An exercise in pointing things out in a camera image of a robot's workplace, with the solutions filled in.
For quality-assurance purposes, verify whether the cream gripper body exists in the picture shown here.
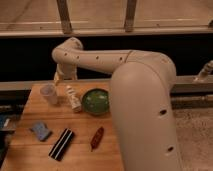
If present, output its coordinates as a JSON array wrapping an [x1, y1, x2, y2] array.
[[55, 64, 77, 80]]

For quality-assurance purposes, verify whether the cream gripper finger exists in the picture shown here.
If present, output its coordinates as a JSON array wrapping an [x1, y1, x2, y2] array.
[[54, 74, 60, 86]]

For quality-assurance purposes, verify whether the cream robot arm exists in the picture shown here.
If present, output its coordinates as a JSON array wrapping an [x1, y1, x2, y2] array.
[[52, 37, 183, 171]]

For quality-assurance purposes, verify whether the white ceramic cup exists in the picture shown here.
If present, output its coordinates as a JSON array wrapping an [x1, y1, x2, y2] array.
[[40, 84, 58, 105]]

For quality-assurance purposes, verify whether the white plastic bottle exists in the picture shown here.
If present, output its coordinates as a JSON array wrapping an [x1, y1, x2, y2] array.
[[66, 86, 81, 113]]

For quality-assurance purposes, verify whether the green bowl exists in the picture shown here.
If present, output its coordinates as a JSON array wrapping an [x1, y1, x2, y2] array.
[[81, 88, 109, 116]]

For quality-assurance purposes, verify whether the blue sponge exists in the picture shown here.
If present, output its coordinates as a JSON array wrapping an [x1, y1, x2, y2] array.
[[30, 122, 52, 141]]

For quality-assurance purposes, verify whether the brown red chili pepper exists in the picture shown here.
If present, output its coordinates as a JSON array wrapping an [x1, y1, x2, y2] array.
[[90, 127, 104, 150]]

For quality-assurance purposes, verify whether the metal window frame rail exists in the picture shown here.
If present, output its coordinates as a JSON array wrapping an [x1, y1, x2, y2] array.
[[0, 0, 213, 37]]

